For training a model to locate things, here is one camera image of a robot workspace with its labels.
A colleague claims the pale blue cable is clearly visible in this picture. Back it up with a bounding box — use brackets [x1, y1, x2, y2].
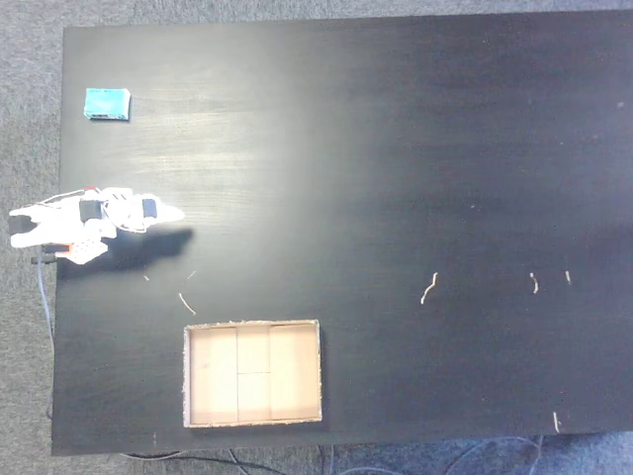
[320, 433, 546, 475]

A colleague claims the open cardboard box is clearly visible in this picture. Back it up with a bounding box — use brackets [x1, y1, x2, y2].
[182, 318, 324, 429]

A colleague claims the black cable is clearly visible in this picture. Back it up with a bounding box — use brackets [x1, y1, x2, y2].
[121, 447, 286, 475]

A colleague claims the long pale scrap strip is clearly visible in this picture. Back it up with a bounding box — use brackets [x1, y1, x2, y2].
[419, 271, 440, 306]

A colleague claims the green block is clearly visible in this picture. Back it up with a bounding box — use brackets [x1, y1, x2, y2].
[83, 87, 133, 122]

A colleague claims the orange and white table clamp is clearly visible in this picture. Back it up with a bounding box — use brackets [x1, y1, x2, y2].
[31, 238, 109, 266]

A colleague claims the grey cable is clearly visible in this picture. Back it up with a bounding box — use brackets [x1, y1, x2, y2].
[36, 260, 56, 420]

